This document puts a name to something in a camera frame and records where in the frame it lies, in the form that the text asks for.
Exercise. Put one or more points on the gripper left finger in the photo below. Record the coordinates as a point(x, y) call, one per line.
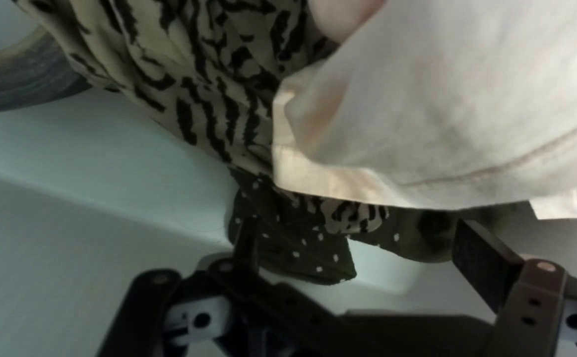
point(144, 317)

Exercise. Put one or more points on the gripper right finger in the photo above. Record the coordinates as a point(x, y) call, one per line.
point(531, 307)

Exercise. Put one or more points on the dark green polka dot tie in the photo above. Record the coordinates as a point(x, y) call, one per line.
point(298, 248)

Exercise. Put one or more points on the cream white cloth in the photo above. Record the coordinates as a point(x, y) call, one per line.
point(442, 99)

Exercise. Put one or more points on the beige black zebra print cloth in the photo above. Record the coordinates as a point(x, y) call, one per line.
point(204, 64)

